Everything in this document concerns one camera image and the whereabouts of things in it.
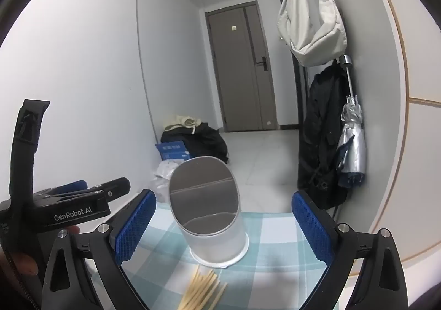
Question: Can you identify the black jacket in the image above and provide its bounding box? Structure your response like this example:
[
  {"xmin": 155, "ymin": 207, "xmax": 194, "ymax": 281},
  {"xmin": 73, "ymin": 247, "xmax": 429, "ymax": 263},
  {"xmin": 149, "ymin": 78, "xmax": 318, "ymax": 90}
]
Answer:
[{"xmin": 298, "ymin": 62, "xmax": 352, "ymax": 210}]

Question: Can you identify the silver folding umbrella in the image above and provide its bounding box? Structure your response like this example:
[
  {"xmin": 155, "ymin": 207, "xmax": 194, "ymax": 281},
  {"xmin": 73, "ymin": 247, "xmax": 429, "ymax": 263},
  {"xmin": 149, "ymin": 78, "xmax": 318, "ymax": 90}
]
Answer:
[{"xmin": 336, "ymin": 55, "xmax": 366, "ymax": 188}]

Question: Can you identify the blue cardboard box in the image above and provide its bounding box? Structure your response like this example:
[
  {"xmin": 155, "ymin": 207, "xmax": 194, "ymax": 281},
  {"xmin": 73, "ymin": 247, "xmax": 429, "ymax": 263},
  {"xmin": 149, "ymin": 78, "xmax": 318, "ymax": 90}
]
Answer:
[{"xmin": 155, "ymin": 140, "xmax": 191, "ymax": 162}]

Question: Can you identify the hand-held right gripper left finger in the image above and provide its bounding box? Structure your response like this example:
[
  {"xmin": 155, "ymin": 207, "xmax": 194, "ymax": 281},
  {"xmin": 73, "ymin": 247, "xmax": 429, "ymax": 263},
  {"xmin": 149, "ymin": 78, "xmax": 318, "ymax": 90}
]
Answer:
[{"xmin": 41, "ymin": 189, "xmax": 157, "ymax": 310}]

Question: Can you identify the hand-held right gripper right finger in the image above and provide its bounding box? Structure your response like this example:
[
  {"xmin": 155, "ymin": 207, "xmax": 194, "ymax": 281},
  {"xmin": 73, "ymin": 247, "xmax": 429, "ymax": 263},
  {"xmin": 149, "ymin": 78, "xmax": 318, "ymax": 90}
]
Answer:
[{"xmin": 291, "ymin": 189, "xmax": 412, "ymax": 310}]

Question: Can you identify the person's left hand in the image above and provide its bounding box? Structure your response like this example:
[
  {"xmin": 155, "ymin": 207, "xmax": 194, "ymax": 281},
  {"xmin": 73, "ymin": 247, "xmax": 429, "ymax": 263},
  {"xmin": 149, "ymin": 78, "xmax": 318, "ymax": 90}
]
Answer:
[{"xmin": 0, "ymin": 225, "xmax": 81, "ymax": 278}]

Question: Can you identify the black bag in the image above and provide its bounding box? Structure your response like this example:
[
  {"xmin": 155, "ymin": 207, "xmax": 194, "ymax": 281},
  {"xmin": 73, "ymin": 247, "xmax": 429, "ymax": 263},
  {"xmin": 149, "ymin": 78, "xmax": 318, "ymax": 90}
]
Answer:
[{"xmin": 161, "ymin": 122, "xmax": 230, "ymax": 164}]

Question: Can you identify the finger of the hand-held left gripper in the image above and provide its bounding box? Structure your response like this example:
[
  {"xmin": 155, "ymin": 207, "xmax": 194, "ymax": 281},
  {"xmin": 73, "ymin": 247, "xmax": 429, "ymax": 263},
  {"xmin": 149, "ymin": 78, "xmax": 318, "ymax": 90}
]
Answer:
[
  {"xmin": 33, "ymin": 179, "xmax": 87, "ymax": 197},
  {"xmin": 52, "ymin": 177, "xmax": 131, "ymax": 205}
]

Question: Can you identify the white shoulder bag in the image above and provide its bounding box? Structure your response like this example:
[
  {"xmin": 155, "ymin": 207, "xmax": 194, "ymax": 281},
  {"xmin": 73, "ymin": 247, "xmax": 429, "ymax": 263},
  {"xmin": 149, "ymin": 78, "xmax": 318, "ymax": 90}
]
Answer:
[{"xmin": 277, "ymin": 0, "xmax": 348, "ymax": 67}]

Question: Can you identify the beige cloth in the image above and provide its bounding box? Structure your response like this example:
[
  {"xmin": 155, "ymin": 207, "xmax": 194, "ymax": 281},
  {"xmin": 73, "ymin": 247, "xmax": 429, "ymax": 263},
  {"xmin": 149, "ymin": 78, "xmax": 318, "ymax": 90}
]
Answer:
[{"xmin": 165, "ymin": 114, "xmax": 203, "ymax": 133}]

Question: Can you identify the white utensil holder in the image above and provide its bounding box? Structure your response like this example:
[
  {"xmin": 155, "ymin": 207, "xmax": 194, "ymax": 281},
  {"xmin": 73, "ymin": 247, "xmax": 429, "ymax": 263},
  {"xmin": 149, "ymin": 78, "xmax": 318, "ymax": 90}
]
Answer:
[{"xmin": 169, "ymin": 156, "xmax": 249, "ymax": 268}]

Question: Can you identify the grey door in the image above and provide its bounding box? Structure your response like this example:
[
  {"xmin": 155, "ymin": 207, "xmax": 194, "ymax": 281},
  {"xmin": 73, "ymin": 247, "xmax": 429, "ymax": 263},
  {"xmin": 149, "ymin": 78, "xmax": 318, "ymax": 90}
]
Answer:
[{"xmin": 205, "ymin": 1, "xmax": 278, "ymax": 132}]

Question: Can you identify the blue checkered tablecloth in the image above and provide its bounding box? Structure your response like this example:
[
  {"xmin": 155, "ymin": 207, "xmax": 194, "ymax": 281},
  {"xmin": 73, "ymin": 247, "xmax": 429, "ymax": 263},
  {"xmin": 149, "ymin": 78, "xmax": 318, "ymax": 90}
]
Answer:
[{"xmin": 119, "ymin": 208, "xmax": 340, "ymax": 310}]

